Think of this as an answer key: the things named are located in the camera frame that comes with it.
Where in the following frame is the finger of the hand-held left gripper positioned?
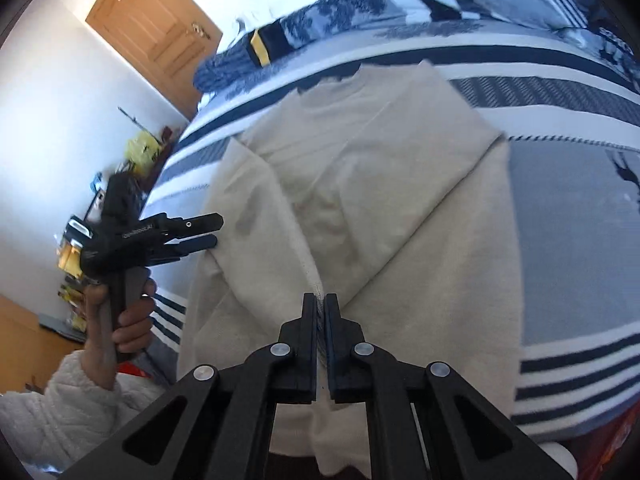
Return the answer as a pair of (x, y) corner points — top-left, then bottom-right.
(159, 213), (225, 239)
(148, 234), (219, 268)

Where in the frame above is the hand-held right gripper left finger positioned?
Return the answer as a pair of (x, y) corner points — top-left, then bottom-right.
(59, 292), (319, 480)

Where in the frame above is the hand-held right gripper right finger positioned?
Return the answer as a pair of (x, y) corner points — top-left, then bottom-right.
(324, 293), (576, 480)

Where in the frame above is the cream knit sweater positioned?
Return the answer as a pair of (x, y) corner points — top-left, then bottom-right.
(176, 60), (524, 479)

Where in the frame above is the person's left hand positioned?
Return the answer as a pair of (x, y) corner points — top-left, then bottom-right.
(82, 279), (158, 392)

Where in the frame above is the yellow bag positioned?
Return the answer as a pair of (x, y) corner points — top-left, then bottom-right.
(124, 131), (162, 174)

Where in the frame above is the wooden door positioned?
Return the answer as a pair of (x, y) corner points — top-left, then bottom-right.
(85, 0), (224, 120)

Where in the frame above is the blue striped bed sheet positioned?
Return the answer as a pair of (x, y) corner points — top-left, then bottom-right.
(118, 30), (640, 442)

